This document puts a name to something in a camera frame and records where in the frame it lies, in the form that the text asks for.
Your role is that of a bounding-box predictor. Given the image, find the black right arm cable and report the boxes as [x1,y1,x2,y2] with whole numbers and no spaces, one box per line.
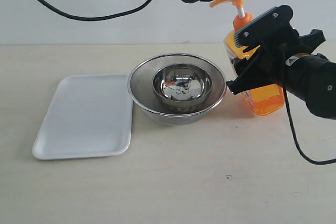
[283,87,336,166]

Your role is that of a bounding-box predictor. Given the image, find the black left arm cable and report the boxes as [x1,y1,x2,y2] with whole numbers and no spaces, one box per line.
[25,0,157,22]

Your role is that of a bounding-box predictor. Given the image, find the white rectangular plastic tray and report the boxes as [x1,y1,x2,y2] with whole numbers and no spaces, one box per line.
[31,74,133,160]

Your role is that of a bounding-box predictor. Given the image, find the small stainless steel bowl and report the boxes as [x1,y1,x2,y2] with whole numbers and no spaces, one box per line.
[152,63,213,108]

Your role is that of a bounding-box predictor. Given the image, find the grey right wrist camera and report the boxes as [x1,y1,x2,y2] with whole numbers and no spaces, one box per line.
[234,5,293,47]

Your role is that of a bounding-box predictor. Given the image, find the orange pump soap bottle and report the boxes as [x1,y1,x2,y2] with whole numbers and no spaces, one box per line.
[210,0,285,116]

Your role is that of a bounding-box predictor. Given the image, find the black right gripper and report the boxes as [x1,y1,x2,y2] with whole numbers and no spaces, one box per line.
[226,23,326,95]

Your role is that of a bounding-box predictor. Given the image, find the steel mesh colander bowl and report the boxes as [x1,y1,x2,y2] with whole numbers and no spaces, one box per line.
[128,52,227,125]

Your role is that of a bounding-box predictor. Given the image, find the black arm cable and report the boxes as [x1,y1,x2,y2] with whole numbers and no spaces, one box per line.
[283,87,336,166]
[25,0,157,22]

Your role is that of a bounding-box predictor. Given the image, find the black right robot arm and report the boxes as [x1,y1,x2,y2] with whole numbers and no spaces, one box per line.
[227,24,335,120]

